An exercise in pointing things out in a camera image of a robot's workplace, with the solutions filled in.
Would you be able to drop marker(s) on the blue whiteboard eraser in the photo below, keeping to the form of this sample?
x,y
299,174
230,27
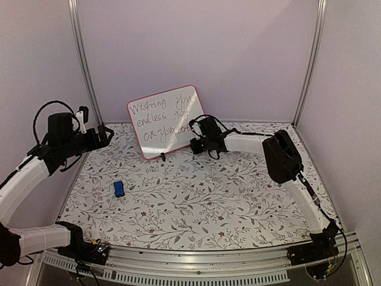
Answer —
x,y
119,189

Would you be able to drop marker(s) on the aluminium frame post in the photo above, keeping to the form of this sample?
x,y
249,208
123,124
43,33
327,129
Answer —
x,y
80,46
317,36

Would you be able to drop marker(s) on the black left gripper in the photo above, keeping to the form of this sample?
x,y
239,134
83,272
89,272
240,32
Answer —
x,y
94,143

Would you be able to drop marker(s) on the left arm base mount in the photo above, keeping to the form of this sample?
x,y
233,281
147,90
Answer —
x,y
81,250

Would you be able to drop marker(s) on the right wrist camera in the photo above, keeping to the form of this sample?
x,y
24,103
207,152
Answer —
x,y
193,124

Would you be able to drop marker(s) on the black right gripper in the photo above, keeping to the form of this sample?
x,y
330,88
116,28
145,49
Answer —
x,y
194,149

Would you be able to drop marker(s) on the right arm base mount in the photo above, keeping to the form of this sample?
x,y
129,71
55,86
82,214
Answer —
x,y
323,246

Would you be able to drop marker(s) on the front aluminium rail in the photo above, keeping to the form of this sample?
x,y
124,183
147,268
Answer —
x,y
257,266

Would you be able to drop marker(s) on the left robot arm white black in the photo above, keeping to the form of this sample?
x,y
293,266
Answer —
x,y
66,137

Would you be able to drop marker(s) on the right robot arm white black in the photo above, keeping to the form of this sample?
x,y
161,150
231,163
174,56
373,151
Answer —
x,y
283,161

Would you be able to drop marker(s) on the left aluminium frame post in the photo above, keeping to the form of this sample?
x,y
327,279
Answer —
x,y
80,46

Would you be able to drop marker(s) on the floral patterned table mat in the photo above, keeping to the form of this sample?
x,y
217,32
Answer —
x,y
188,202

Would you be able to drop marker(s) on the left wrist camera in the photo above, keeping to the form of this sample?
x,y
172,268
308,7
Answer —
x,y
81,119

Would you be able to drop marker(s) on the right aluminium frame post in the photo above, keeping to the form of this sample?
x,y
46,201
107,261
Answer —
x,y
317,36

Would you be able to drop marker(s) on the pink framed whiteboard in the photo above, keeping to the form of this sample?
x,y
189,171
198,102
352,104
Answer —
x,y
161,121

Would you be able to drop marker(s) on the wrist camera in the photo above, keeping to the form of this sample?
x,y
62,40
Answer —
x,y
81,119
193,124

